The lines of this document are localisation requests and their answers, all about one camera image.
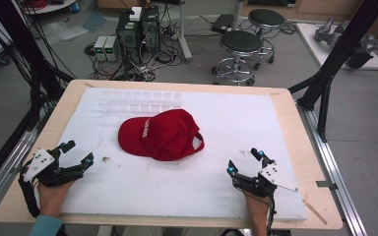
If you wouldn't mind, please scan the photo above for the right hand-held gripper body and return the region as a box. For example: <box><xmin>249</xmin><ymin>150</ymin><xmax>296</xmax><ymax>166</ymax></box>
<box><xmin>232</xmin><ymin>162</ymin><xmax>299</xmax><ymax>199</ymax></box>

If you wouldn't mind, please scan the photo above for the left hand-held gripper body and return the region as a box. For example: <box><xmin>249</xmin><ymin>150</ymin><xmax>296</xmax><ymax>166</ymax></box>
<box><xmin>19</xmin><ymin>147</ymin><xmax>87</xmax><ymax>188</ymax></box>

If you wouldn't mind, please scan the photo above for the red baseball cap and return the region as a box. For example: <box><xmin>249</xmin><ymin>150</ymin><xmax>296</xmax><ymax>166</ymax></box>
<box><xmin>117</xmin><ymin>108</ymin><xmax>206</xmax><ymax>162</ymax></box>

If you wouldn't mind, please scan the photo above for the person's right hand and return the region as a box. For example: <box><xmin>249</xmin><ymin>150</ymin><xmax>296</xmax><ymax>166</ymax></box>
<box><xmin>243</xmin><ymin>193</ymin><xmax>272</xmax><ymax>236</ymax></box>

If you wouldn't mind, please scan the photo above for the person's left hand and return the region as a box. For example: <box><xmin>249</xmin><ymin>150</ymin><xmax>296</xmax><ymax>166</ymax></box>
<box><xmin>36</xmin><ymin>179</ymin><xmax>77</xmax><ymax>219</ymax></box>

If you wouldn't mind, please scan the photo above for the wooden table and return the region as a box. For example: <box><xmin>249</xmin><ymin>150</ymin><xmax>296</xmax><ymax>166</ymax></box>
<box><xmin>0</xmin><ymin>79</ymin><xmax>345</xmax><ymax>231</ymax></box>

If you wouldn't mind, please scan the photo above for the thin wooden stick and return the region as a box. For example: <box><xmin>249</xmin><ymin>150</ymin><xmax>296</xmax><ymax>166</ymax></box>
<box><xmin>301</xmin><ymin>198</ymin><xmax>329</xmax><ymax>226</ymax></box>

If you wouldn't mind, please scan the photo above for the white foam mat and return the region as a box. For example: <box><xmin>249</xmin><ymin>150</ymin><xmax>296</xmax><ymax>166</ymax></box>
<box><xmin>60</xmin><ymin>87</ymin><xmax>309</xmax><ymax>222</ymax></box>

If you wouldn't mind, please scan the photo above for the clear plastic grid tray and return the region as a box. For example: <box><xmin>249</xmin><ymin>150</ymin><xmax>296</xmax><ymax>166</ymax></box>
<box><xmin>97</xmin><ymin>89</ymin><xmax>183</xmax><ymax>114</ymax></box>

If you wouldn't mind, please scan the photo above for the grey power supply unit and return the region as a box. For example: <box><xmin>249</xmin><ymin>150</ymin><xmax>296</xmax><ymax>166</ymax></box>
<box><xmin>93</xmin><ymin>34</ymin><xmax>109</xmax><ymax>62</ymax></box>
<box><xmin>103</xmin><ymin>35</ymin><xmax>121</xmax><ymax>63</ymax></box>

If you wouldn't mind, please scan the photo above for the clear plastic sheet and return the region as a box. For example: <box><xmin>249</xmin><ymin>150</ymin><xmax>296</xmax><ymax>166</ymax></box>
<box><xmin>41</xmin><ymin>11</ymin><xmax>108</xmax><ymax>42</ymax></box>

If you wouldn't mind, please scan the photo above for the black round stool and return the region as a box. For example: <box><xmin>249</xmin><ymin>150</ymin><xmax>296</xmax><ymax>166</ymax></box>
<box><xmin>211</xmin><ymin>29</ymin><xmax>266</xmax><ymax>88</ymax></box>
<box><xmin>247</xmin><ymin>8</ymin><xmax>286</xmax><ymax>72</ymax></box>

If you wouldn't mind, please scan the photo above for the white floor board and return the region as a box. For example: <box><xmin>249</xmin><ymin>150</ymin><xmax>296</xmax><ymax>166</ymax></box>
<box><xmin>295</xmin><ymin>22</ymin><xmax>378</xmax><ymax>71</ymax></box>

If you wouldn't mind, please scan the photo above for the black computer tower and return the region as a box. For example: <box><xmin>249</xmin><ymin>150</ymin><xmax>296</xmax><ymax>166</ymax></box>
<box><xmin>140</xmin><ymin>5</ymin><xmax>162</xmax><ymax>55</ymax></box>
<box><xmin>115</xmin><ymin>11</ymin><xmax>144</xmax><ymax>65</ymax></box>

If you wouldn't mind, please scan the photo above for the black flat case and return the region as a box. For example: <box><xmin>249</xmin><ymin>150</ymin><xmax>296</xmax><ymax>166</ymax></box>
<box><xmin>210</xmin><ymin>13</ymin><xmax>236</xmax><ymax>34</ymax></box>

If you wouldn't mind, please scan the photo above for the round white table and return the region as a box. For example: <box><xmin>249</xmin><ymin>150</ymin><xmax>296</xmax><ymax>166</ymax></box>
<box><xmin>22</xmin><ymin>0</ymin><xmax>81</xmax><ymax>16</ymax></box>

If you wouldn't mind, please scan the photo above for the grey metal table leg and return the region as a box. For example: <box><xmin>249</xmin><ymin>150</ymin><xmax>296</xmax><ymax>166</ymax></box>
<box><xmin>176</xmin><ymin>0</ymin><xmax>194</xmax><ymax>64</ymax></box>

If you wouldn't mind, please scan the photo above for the grey metal pole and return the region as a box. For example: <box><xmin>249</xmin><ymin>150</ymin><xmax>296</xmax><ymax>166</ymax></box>
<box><xmin>231</xmin><ymin>0</ymin><xmax>246</xmax><ymax>32</ymax></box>

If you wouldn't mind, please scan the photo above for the white box with black plug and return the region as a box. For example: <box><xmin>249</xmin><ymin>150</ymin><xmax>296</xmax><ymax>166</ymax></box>
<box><xmin>129</xmin><ymin>6</ymin><xmax>143</xmax><ymax>23</ymax></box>

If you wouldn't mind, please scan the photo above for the aluminium rail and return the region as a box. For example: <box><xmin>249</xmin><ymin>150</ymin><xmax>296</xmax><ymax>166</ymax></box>
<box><xmin>0</xmin><ymin>107</ymin><xmax>54</xmax><ymax>221</ymax></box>
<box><xmin>296</xmin><ymin>100</ymin><xmax>369</xmax><ymax>236</ymax></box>

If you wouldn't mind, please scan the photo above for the black wrist strap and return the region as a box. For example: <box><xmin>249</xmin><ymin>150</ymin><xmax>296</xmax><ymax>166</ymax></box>
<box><xmin>17</xmin><ymin>169</ymin><xmax>42</xmax><ymax>219</ymax></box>

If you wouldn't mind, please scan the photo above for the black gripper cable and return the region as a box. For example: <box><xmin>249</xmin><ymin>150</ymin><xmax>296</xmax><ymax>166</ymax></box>
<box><xmin>265</xmin><ymin>189</ymin><xmax>278</xmax><ymax>236</ymax></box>

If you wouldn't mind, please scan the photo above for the grey metal bracket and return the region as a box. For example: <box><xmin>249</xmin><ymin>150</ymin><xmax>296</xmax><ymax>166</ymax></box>
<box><xmin>315</xmin><ymin>179</ymin><xmax>339</xmax><ymax>192</ymax></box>

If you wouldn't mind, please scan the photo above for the black frame with cables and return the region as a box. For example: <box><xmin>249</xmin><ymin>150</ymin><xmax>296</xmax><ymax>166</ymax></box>
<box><xmin>0</xmin><ymin>0</ymin><xmax>77</xmax><ymax>133</ymax></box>

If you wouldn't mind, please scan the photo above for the tangle of floor cables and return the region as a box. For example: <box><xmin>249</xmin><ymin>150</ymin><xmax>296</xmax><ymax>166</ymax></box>
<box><xmin>84</xmin><ymin>41</ymin><xmax>183</xmax><ymax>83</ymax></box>

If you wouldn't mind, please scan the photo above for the black metal frame strut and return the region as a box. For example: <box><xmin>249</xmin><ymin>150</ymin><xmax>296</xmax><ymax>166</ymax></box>
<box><xmin>287</xmin><ymin>0</ymin><xmax>378</xmax><ymax>144</ymax></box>

